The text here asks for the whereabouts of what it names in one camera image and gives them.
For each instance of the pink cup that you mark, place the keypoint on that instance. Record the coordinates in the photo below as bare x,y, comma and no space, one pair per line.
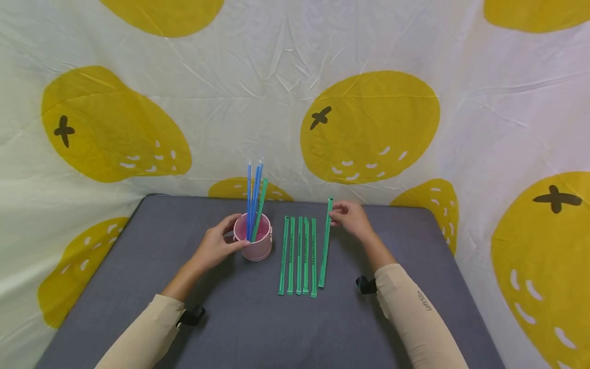
259,250

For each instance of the person's right thumb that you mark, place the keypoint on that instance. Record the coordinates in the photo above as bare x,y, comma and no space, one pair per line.
339,222

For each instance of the person's right hand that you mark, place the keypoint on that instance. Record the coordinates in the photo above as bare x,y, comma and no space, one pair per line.
354,219

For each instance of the green straw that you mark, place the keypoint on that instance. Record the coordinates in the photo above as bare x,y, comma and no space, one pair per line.
314,259
291,256
299,256
306,256
260,207
283,256
325,246

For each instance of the person's left forearm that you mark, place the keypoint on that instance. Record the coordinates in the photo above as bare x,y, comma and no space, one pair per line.
159,318

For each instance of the person's right index finger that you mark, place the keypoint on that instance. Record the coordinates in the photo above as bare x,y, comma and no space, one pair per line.
340,206

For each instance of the person's left index finger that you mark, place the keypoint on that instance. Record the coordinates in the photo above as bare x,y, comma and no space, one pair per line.
233,221

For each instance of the blue straw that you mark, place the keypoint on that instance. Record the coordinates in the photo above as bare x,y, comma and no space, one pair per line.
259,187
255,200

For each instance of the person's left thumb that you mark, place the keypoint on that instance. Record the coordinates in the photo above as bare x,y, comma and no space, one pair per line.
237,246

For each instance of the person's left hand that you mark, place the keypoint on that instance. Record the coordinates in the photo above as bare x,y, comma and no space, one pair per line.
213,250

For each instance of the black wrist band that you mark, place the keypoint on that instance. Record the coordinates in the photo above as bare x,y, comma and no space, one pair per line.
192,315
366,285

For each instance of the person's right forearm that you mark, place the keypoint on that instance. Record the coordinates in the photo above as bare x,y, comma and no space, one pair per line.
410,307

